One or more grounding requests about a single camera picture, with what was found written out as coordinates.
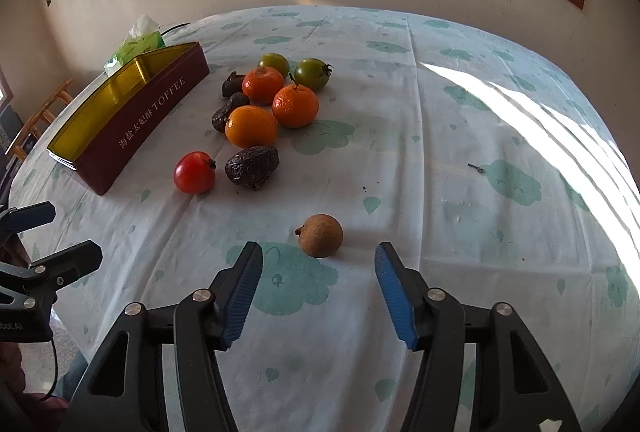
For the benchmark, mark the dark red clothing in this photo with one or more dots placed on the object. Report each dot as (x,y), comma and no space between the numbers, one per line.
(15,382)

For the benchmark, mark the light orange tangerine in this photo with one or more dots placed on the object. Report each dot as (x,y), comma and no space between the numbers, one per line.
(250,127)

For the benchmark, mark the small dried date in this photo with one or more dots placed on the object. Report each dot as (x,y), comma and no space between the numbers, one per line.
(231,86)
(225,112)

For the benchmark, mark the brown longan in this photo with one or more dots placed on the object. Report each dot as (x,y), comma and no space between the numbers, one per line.
(320,236)

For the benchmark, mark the red tomato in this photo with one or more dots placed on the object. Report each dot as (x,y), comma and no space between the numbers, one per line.
(194,172)

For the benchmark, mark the cloud print tablecloth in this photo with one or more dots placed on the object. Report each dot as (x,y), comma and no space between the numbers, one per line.
(400,137)

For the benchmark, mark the dark orange tangerine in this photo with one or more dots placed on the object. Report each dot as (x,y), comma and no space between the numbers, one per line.
(261,85)

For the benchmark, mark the green tissue pack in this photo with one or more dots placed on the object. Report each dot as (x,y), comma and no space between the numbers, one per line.
(135,45)

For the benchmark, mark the small dry stem piece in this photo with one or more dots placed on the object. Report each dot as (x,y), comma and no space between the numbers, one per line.
(477,169)

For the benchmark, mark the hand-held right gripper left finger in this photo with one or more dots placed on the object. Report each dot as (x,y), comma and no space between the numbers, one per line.
(240,307)

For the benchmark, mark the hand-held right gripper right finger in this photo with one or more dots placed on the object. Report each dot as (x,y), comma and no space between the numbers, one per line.
(395,302)

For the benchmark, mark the green tomato with stem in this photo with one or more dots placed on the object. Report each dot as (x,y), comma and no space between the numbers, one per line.
(310,73)

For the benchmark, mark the wooden chair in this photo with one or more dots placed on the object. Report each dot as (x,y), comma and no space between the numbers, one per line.
(50,100)

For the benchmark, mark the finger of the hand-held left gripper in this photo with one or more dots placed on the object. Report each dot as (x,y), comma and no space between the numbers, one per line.
(32,216)
(70,259)

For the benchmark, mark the maroon rectangular tin box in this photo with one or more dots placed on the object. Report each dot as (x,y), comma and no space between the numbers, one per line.
(150,102)

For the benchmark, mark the large dried date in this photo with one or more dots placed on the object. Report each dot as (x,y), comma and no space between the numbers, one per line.
(250,166)

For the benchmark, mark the green tomato without stem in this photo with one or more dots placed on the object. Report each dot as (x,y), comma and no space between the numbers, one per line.
(275,62)

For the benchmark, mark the orange tangerine with stem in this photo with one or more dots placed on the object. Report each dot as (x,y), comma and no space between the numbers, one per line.
(295,106)

